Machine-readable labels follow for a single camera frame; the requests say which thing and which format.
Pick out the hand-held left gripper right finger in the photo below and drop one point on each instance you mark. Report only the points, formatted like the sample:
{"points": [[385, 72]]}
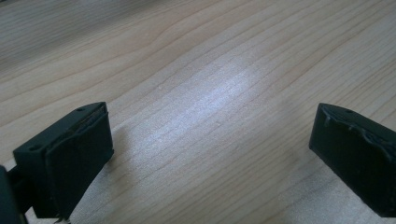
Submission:
{"points": [[358, 161]]}

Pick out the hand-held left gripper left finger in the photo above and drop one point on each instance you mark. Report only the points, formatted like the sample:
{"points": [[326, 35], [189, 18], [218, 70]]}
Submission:
{"points": [[68, 168]]}

